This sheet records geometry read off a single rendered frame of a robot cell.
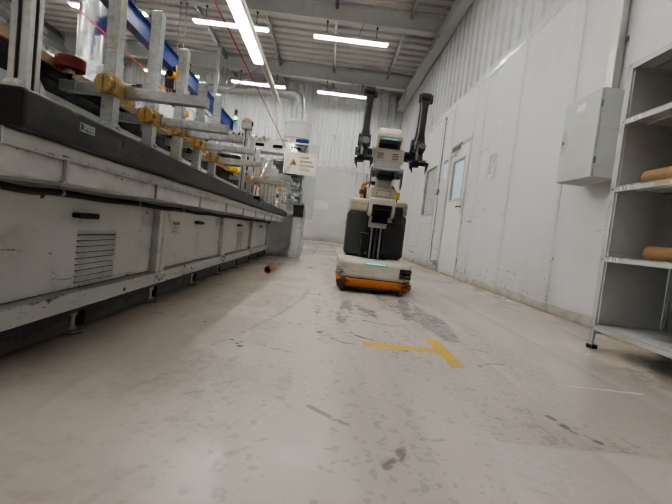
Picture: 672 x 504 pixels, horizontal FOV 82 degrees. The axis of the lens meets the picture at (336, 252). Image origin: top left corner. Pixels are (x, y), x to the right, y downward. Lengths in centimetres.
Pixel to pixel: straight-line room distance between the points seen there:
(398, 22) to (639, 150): 694
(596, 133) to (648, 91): 53
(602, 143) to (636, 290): 106
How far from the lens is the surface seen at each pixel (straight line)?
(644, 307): 278
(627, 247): 267
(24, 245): 150
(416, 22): 915
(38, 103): 106
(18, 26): 112
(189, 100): 131
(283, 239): 611
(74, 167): 124
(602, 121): 328
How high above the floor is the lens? 48
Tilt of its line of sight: 3 degrees down
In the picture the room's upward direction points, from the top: 6 degrees clockwise
